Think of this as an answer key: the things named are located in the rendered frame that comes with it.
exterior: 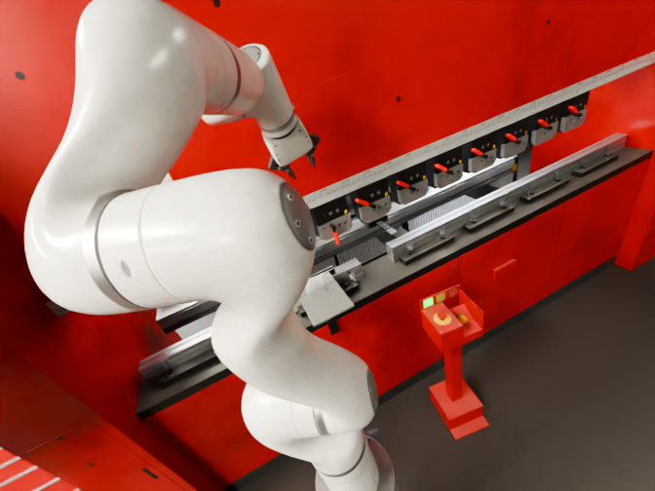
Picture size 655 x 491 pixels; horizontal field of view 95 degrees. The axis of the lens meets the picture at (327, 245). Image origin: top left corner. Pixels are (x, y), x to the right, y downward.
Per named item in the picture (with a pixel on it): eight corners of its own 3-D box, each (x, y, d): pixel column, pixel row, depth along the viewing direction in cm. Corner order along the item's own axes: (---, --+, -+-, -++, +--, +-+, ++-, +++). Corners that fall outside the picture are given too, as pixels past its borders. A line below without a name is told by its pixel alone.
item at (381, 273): (141, 421, 120) (134, 415, 117) (147, 379, 137) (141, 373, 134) (651, 157, 179) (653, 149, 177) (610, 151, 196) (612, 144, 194)
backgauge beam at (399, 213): (166, 335, 150) (154, 321, 145) (168, 318, 162) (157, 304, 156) (517, 170, 196) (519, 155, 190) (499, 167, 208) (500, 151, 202)
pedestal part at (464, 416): (455, 440, 158) (455, 430, 152) (430, 397, 179) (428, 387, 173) (489, 426, 160) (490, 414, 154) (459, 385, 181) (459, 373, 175)
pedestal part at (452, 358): (452, 401, 163) (449, 338, 134) (445, 392, 168) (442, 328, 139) (462, 397, 163) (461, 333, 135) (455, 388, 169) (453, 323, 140)
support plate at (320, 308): (313, 327, 115) (313, 325, 115) (293, 289, 137) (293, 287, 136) (354, 306, 119) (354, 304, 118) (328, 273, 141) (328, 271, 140)
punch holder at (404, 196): (402, 207, 136) (397, 172, 128) (391, 201, 143) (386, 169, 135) (429, 194, 139) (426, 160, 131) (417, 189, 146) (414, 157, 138)
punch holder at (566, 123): (562, 133, 156) (568, 99, 148) (547, 132, 163) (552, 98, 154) (584, 124, 159) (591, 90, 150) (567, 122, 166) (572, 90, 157)
